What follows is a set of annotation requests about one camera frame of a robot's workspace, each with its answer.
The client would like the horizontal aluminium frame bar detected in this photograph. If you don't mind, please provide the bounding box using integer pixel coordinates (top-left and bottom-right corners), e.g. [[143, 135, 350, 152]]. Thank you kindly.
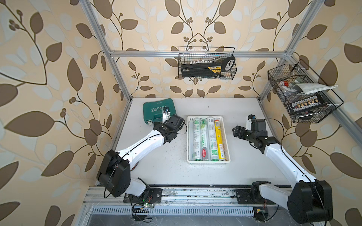
[[109, 50, 287, 58]]

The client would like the black yellow tool in basket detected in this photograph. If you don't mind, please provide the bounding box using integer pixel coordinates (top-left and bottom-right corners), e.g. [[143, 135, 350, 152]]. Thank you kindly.
[[179, 56, 237, 79]]

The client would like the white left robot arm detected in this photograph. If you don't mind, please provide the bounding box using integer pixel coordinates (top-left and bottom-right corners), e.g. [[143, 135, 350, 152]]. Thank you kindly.
[[97, 107, 186, 200]]

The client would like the right aluminium frame post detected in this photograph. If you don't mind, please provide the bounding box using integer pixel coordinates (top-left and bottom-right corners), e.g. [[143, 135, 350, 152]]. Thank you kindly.
[[258, 0, 326, 102]]

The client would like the white green label wrap roll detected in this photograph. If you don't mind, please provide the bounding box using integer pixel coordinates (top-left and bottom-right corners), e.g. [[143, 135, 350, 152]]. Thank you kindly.
[[194, 117, 202, 161]]

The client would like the green plastic tool case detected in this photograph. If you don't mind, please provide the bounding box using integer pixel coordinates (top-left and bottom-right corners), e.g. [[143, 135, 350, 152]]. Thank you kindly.
[[143, 98, 176, 125]]

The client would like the white barcode wrap roll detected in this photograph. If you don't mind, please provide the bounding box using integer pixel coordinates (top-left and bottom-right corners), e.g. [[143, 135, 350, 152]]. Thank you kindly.
[[207, 117, 219, 161]]

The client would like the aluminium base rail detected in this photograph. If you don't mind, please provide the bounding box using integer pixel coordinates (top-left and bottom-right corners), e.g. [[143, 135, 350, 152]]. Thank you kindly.
[[80, 185, 284, 218]]

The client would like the white perforated plastic basket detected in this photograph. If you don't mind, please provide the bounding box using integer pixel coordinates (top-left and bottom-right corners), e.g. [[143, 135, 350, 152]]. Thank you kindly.
[[187, 115, 231, 165]]

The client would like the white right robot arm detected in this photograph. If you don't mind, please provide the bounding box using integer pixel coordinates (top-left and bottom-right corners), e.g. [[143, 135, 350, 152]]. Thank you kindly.
[[232, 115, 333, 224]]

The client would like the yellow red wrap roll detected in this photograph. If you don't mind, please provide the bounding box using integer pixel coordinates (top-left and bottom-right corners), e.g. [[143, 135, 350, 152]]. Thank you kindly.
[[214, 119, 226, 161]]

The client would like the black wire basket back wall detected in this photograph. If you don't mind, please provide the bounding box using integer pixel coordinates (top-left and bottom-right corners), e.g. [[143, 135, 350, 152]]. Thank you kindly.
[[178, 46, 237, 80]]

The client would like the socket bit set tray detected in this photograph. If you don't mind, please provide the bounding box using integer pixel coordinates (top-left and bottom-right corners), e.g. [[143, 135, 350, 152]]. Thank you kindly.
[[290, 95, 328, 113]]

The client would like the black wire basket wall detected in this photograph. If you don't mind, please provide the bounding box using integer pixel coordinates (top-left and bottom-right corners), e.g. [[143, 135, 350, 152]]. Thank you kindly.
[[268, 59, 344, 123], [178, 46, 237, 80]]

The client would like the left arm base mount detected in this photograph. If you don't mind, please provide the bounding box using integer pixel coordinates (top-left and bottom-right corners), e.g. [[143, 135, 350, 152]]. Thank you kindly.
[[123, 178, 162, 204]]

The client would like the white folded paper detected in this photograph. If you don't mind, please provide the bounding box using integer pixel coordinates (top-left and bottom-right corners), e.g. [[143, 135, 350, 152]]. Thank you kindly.
[[291, 83, 338, 94]]

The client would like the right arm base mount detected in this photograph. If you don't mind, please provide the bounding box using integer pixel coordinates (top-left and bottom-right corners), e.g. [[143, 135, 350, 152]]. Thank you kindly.
[[234, 181, 275, 205]]

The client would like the black wire basket right wall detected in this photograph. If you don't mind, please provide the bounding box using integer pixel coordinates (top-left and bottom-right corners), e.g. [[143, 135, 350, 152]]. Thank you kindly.
[[268, 59, 344, 123]]

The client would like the aluminium frame post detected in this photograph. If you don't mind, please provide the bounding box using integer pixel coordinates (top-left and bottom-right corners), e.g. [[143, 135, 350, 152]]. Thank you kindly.
[[258, 0, 326, 102], [79, 0, 132, 103]]

